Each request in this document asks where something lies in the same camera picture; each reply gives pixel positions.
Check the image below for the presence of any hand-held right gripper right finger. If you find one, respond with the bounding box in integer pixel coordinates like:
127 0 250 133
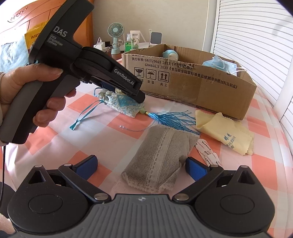
173 157 264 204

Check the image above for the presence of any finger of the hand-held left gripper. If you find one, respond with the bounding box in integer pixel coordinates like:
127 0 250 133
90 77 146 103

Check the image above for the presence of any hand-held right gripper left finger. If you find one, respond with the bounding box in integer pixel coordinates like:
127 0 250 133
19 155 110 204

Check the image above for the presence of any blue sachet with tassel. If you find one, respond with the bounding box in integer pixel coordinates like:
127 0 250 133
70 88 200 136

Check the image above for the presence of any white adhesive bandage strip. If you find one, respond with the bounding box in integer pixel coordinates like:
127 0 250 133
205 151 223 170
196 138 212 159

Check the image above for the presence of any grey lace pouch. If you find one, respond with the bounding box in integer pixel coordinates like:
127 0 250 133
121 125 200 195

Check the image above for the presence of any yellow lens cloth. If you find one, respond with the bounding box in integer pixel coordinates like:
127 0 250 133
195 111 255 156

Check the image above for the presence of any blue bear toy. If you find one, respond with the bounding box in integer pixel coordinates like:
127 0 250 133
162 50 180 60

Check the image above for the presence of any brown cardboard box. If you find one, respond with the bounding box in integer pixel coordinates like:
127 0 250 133
121 44 258 120

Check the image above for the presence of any blue face mask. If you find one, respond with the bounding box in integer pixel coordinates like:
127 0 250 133
202 54 249 77

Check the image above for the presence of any person's left hand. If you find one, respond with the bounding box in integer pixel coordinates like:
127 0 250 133
0 65 77 127

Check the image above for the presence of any yellow printed packet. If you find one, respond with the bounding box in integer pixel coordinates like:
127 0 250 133
24 22 44 49

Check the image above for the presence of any orange white checked tablecloth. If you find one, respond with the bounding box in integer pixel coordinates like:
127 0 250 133
3 58 293 231

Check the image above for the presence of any white power strip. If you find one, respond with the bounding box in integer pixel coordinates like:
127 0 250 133
93 37 111 53

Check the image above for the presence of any wooden nightstand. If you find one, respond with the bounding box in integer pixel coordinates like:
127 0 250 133
90 44 125 62

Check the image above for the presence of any green liquid bottle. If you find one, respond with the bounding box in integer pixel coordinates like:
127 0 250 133
124 34 133 52

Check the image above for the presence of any wooden headboard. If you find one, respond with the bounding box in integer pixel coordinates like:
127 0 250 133
0 0 94 62

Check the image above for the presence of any blue bedding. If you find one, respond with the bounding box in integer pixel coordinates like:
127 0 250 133
0 35 30 74

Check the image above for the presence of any white router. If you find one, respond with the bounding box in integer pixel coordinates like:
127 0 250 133
137 32 153 49

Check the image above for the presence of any mint green desk fan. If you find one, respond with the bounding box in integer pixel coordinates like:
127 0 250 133
107 22 124 55

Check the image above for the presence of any white cosmetic tube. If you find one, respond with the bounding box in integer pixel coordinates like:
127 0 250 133
130 30 140 49

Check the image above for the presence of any small white framed mirror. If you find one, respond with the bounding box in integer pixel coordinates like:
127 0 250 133
150 31 163 46

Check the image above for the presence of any pink clothing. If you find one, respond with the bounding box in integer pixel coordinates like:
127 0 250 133
0 213 16 238

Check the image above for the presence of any white louvered wardrobe door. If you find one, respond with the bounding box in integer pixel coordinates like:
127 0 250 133
209 0 293 122

